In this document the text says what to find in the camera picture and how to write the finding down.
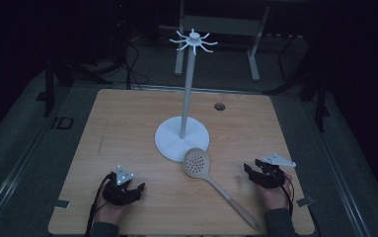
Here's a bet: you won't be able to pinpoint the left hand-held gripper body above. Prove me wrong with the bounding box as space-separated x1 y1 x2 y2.
102 164 139 207

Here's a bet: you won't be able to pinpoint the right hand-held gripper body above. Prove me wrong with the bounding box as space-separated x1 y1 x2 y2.
254 152 297 190

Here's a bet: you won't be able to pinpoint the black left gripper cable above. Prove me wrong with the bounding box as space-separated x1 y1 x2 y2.
83 172 115 237

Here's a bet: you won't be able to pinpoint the black metal stand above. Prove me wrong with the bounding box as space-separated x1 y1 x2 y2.
265 73 332 133
36 57 112 119

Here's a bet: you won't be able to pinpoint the white desk frame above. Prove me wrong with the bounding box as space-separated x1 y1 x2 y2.
174 0 272 82

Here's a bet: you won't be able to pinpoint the person's left hand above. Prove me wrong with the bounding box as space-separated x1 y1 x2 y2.
93 193 127 227

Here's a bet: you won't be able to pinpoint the white hook rack stand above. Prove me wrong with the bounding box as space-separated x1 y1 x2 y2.
154 28 219 163

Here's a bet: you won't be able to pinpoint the beige slotted spoon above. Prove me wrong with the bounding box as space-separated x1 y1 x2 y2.
183 147 262 231

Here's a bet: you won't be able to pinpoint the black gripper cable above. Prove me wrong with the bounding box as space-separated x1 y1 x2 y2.
83 172 115 237
276 171 297 216

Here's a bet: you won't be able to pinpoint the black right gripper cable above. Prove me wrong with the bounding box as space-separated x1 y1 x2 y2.
276 171 297 216

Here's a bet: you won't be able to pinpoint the person's right hand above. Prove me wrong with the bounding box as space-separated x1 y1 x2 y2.
258 174 293 211

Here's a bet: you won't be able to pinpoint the black floor cables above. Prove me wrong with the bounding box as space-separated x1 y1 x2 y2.
111 19 151 91

